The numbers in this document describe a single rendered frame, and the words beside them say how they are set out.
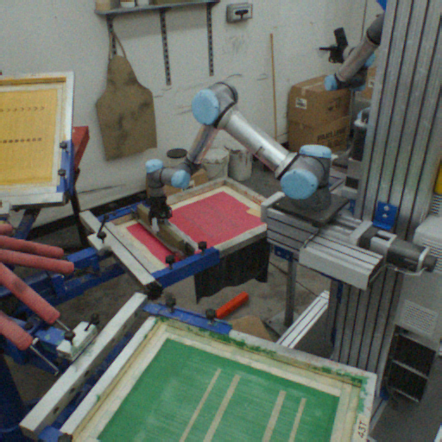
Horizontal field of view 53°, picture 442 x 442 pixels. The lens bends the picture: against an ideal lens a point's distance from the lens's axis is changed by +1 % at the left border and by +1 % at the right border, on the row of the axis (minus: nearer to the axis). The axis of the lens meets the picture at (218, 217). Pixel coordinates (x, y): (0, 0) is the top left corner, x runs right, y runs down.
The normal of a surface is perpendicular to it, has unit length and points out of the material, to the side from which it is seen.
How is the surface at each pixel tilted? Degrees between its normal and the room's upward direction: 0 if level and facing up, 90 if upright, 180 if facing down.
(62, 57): 90
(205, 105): 86
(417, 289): 90
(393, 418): 0
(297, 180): 94
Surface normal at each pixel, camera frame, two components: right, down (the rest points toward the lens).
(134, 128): 0.08, 0.51
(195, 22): 0.58, 0.41
